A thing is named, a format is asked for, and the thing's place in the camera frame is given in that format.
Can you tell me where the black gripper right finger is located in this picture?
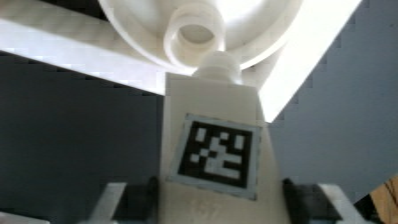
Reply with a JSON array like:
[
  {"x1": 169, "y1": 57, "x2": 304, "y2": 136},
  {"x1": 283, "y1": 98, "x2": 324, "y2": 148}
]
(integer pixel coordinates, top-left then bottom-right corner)
[{"x1": 283, "y1": 179, "x2": 372, "y2": 224}]

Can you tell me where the white front fence rail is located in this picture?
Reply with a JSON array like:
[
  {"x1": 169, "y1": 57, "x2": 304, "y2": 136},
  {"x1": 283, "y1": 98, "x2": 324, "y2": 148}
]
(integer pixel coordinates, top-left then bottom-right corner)
[{"x1": 0, "y1": 0, "x2": 166, "y2": 95}]

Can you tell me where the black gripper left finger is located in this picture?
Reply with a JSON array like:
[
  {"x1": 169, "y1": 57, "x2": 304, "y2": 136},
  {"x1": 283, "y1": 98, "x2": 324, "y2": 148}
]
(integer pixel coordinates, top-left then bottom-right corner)
[{"x1": 88, "y1": 177, "x2": 159, "y2": 224}]

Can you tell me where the white fence rail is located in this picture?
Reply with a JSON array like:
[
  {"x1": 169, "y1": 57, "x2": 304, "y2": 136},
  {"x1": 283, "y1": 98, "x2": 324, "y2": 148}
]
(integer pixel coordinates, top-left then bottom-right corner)
[
  {"x1": 251, "y1": 0, "x2": 363, "y2": 123},
  {"x1": 0, "y1": 0, "x2": 166, "y2": 95}
]

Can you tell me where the white stool leg with tag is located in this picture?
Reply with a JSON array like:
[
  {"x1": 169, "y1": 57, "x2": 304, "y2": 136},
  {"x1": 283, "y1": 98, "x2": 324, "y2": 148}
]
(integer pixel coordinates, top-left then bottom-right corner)
[{"x1": 159, "y1": 52, "x2": 290, "y2": 224}]

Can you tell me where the white right fence rail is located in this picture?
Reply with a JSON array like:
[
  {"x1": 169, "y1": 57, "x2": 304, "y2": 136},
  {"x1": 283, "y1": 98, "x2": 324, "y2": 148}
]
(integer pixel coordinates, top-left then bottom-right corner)
[{"x1": 251, "y1": 0, "x2": 363, "y2": 123}]

